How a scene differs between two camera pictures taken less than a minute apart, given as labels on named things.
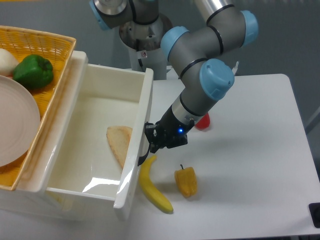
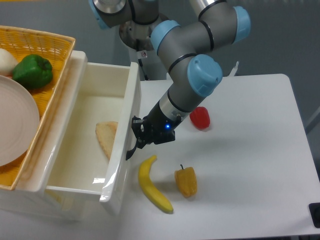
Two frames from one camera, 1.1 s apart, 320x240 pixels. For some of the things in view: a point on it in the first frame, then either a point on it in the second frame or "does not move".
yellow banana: [151, 191] does not move
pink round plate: [19, 120] does not move
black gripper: [172, 132] → [158, 128]
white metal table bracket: [235, 68] does not move
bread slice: [119, 137] → [105, 132]
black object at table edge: [314, 210] does not move
